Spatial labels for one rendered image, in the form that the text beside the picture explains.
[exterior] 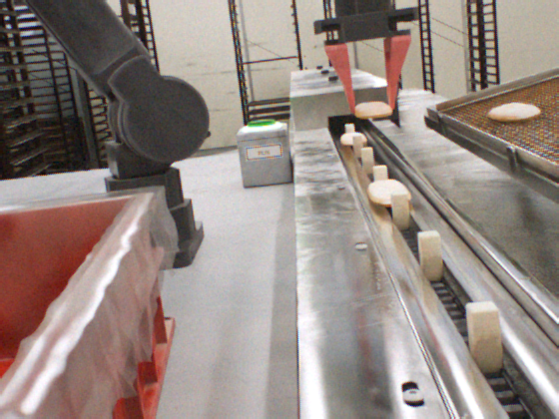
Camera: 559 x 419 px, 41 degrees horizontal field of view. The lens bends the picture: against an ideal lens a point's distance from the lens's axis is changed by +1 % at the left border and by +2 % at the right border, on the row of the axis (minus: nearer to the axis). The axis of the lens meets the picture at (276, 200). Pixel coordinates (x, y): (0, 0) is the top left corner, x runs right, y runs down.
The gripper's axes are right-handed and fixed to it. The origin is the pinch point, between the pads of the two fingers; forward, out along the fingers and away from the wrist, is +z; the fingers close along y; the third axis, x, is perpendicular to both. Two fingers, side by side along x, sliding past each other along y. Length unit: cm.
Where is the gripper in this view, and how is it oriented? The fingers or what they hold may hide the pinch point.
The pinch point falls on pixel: (371, 103)
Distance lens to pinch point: 80.4
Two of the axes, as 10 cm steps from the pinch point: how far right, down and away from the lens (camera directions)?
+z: 1.2, 9.7, 2.0
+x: -0.2, 2.0, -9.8
